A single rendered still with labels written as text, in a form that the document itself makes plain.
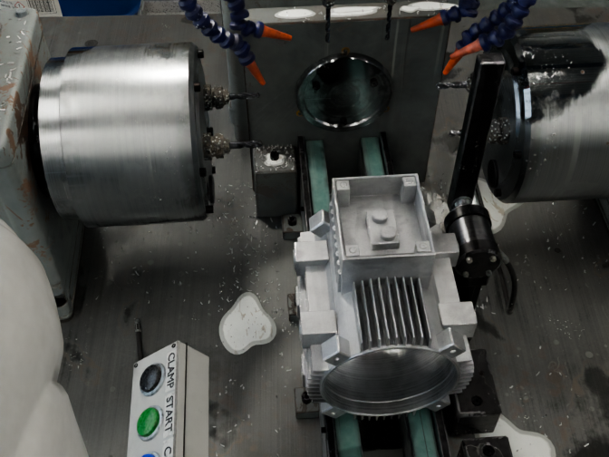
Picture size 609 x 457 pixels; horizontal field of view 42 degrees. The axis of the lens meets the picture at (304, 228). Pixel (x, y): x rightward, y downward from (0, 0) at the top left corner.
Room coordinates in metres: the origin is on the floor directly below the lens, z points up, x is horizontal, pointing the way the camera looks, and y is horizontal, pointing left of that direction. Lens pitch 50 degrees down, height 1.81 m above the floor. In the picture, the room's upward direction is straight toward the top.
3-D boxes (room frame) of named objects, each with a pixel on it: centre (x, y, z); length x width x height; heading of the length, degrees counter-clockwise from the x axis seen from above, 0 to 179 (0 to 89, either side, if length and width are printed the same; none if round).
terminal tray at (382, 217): (0.57, -0.09, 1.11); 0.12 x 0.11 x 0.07; 4
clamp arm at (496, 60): (0.71, -0.21, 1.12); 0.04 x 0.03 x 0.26; 4
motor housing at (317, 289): (0.53, -0.09, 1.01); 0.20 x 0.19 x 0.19; 4
